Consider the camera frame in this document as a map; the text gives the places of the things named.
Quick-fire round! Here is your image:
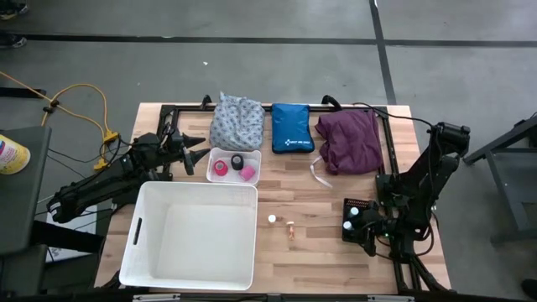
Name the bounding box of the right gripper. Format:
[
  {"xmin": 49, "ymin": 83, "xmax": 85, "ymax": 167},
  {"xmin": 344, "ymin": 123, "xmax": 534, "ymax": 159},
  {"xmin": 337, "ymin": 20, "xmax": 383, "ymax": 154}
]
[{"xmin": 352, "ymin": 206, "xmax": 391, "ymax": 258}]

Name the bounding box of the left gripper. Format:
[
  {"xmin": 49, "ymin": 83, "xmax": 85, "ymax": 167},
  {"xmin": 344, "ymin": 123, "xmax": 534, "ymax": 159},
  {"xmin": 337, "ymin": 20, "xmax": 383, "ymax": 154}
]
[{"xmin": 161, "ymin": 128, "xmax": 211, "ymax": 176}]

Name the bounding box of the magenta bandage roll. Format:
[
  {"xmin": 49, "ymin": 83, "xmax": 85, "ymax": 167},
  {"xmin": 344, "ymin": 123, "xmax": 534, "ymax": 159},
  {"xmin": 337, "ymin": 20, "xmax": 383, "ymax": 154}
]
[{"xmin": 212, "ymin": 159, "xmax": 230, "ymax": 178}]

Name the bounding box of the grey patterned hospital gown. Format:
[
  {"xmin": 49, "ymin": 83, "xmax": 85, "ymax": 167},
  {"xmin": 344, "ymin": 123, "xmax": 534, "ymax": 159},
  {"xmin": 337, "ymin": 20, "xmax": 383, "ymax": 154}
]
[{"xmin": 208, "ymin": 91, "xmax": 266, "ymax": 153}]

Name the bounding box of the magenta round object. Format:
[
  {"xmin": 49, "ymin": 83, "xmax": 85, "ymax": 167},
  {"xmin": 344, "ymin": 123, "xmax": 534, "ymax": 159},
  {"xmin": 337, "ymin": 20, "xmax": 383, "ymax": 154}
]
[{"xmin": 238, "ymin": 164, "xmax": 258, "ymax": 183}]

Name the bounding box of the white fabric drawstring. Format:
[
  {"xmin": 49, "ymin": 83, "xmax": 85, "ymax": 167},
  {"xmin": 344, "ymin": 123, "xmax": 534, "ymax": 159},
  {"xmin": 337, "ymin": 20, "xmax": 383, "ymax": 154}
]
[{"xmin": 309, "ymin": 154, "xmax": 335, "ymax": 190}]

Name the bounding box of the purple cloth garment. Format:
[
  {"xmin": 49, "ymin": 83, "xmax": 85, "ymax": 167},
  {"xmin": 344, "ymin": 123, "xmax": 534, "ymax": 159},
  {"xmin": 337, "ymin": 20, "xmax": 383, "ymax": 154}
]
[{"xmin": 314, "ymin": 107, "xmax": 383, "ymax": 176}]

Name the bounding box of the small black plastic basket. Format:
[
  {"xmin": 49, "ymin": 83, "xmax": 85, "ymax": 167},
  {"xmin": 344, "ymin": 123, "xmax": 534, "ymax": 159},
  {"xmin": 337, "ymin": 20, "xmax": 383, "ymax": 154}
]
[{"xmin": 341, "ymin": 197, "xmax": 376, "ymax": 246}]

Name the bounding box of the large white woven plastic bin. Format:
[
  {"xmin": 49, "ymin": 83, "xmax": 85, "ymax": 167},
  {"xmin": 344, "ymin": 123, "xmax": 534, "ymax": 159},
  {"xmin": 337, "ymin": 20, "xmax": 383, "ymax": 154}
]
[{"xmin": 118, "ymin": 180, "xmax": 259, "ymax": 292}]

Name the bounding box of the small white plastic tray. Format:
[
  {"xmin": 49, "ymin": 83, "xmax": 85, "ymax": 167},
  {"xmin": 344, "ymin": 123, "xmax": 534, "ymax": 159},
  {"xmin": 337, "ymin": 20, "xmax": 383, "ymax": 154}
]
[{"xmin": 205, "ymin": 146, "xmax": 263, "ymax": 186}]

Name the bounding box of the blue first aid pouch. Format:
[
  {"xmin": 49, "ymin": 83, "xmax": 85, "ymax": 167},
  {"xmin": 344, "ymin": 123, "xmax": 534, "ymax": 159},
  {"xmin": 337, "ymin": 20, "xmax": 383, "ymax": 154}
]
[{"xmin": 270, "ymin": 102, "xmax": 316, "ymax": 155}]

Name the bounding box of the white paper sheet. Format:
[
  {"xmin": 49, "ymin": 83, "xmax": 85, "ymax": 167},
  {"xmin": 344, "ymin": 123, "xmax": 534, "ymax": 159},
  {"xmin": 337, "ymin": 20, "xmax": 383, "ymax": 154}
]
[{"xmin": 44, "ymin": 204, "xmax": 99, "ymax": 264}]

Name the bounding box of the dark metal side table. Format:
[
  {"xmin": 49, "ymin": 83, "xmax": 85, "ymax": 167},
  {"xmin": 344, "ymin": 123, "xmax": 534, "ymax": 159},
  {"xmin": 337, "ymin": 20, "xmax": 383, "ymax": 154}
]
[{"xmin": 462, "ymin": 115, "xmax": 537, "ymax": 245}]

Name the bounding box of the dark grey side cart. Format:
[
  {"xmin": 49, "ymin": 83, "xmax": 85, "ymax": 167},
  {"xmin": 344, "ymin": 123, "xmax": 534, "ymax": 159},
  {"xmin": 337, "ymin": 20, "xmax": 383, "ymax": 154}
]
[{"xmin": 0, "ymin": 124, "xmax": 54, "ymax": 258}]

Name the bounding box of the yellow wipes canister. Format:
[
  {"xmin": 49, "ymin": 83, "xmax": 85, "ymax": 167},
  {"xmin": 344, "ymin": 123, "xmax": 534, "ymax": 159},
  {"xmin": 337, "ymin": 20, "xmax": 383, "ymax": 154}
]
[{"xmin": 0, "ymin": 133, "xmax": 32, "ymax": 175}]

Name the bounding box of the person's shoe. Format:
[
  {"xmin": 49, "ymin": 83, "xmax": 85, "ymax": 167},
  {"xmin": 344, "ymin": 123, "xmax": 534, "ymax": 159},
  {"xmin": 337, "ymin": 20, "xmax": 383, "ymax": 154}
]
[
  {"xmin": 0, "ymin": 33, "xmax": 29, "ymax": 49},
  {"xmin": 0, "ymin": 2, "xmax": 30, "ymax": 21}
]

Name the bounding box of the black aluminium table frame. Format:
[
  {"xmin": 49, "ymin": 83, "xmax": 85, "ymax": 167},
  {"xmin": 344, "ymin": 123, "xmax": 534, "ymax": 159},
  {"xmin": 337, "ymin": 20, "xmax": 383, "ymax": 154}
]
[{"xmin": 149, "ymin": 103, "xmax": 452, "ymax": 294}]

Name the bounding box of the yellow extension cable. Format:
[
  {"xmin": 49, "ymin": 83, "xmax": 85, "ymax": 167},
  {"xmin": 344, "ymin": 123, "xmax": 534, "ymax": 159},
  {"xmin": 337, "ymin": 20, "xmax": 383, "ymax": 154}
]
[{"xmin": 0, "ymin": 70, "xmax": 122, "ymax": 173}]

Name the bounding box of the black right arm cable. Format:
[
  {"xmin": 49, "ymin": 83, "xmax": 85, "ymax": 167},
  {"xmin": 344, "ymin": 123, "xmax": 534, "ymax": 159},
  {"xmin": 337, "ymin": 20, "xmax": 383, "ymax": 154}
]
[{"xmin": 351, "ymin": 102, "xmax": 435, "ymax": 129}]

